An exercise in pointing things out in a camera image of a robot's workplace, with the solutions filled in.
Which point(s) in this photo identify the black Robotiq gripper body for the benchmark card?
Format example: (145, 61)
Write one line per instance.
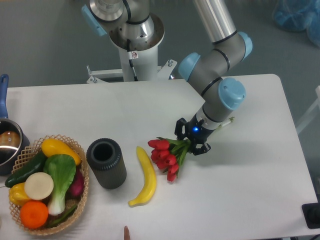
(196, 132)

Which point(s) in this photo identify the red tulip bouquet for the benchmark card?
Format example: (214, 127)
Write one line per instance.
(169, 155)

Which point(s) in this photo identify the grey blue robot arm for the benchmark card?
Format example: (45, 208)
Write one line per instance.
(205, 74)

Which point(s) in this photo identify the human fingertip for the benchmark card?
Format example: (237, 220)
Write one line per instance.
(126, 233)

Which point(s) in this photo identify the yellow toy banana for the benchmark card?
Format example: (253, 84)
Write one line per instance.
(150, 179)

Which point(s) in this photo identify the dark grey ribbed vase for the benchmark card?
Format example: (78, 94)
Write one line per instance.
(105, 159)

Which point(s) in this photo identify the purple toy sweet potato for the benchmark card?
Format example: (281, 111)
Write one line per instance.
(77, 186)

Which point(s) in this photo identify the green toy bok choy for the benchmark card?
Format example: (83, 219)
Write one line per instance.
(62, 169)

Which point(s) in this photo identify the black device at edge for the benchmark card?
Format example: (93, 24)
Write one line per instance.
(311, 212)

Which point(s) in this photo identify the yellow toy squash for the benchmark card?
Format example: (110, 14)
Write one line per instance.
(54, 146)

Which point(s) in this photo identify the dark green toy cucumber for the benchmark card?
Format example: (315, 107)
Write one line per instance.
(35, 165)

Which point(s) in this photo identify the white round toy slice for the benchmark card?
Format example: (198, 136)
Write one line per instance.
(39, 186)

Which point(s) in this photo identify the woven wicker basket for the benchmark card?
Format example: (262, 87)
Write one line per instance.
(27, 154)

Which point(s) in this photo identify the blue plastic bag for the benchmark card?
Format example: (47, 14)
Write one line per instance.
(299, 16)

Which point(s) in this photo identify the green toy chili pepper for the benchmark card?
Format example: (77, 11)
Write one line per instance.
(62, 218)

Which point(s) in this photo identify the orange toy orange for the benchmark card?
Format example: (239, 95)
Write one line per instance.
(33, 214)

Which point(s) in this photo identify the yellow toy bell pepper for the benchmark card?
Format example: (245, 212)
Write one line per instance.
(17, 194)

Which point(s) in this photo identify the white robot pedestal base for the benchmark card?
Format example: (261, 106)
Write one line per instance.
(137, 46)

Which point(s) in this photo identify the white frame right edge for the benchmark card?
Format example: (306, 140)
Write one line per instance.
(310, 113)

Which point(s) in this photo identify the blue saucepan with handle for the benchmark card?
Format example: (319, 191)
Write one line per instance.
(12, 138)

